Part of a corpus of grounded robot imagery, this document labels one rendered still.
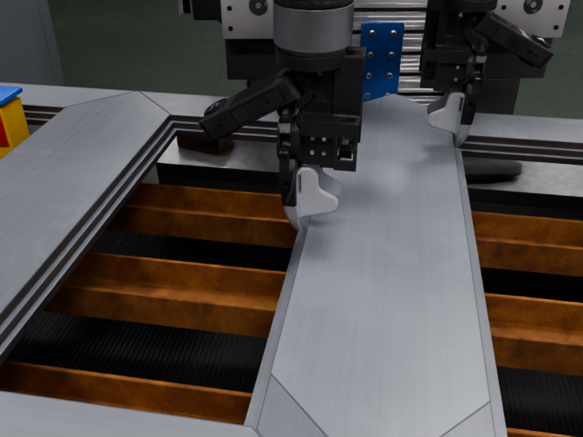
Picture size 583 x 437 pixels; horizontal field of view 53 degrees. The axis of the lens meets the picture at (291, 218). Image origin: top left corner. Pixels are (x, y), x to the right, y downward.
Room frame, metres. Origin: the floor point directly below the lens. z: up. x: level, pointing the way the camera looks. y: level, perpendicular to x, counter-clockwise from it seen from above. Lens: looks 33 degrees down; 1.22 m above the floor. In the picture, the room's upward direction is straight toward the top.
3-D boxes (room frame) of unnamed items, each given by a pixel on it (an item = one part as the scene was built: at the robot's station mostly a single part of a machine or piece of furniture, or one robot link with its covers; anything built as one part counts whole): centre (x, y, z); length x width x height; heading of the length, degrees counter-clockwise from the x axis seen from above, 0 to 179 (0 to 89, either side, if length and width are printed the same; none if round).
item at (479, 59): (0.79, -0.22, 0.99); 0.09 x 0.08 x 0.12; 81
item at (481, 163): (1.00, -0.34, 0.70); 0.20 x 0.10 x 0.03; 92
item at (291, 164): (0.55, 0.00, 0.93); 0.05 x 0.02 x 0.09; 171
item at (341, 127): (0.57, -0.03, 0.99); 0.09 x 0.08 x 0.12; 81
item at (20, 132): (0.87, 0.46, 0.78); 0.05 x 0.05 x 0.19; 81
